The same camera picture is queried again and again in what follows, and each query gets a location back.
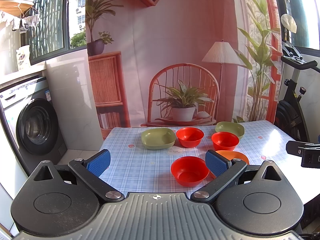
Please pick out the orange plate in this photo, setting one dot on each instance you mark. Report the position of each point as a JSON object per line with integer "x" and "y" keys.
{"x": 235, "y": 156}

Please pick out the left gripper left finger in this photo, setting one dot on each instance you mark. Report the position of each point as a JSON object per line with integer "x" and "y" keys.
{"x": 89, "y": 170}

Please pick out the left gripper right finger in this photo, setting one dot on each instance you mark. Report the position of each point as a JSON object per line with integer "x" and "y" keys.
{"x": 226, "y": 172}

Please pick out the black front-load washing machine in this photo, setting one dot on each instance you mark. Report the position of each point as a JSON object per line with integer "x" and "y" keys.
{"x": 33, "y": 122}

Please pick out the green plate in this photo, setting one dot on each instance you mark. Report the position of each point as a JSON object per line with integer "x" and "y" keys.
{"x": 231, "y": 127}
{"x": 158, "y": 138}

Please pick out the black exercise bike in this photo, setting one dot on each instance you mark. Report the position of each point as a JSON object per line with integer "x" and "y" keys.
{"x": 289, "y": 115}

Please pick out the printed room backdrop cloth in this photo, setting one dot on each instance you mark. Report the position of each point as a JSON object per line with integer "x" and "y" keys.
{"x": 183, "y": 62}

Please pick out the red bowl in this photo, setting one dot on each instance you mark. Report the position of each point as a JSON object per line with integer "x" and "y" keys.
{"x": 189, "y": 137}
{"x": 189, "y": 171}
{"x": 224, "y": 141}

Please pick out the blue plaid tablecloth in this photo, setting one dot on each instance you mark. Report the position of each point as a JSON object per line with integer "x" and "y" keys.
{"x": 134, "y": 168}

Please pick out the white detergent bag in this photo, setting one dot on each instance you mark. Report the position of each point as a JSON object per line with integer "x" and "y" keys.
{"x": 23, "y": 57}

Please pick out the dark framed window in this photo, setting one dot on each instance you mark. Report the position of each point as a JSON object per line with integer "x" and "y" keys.
{"x": 61, "y": 29}

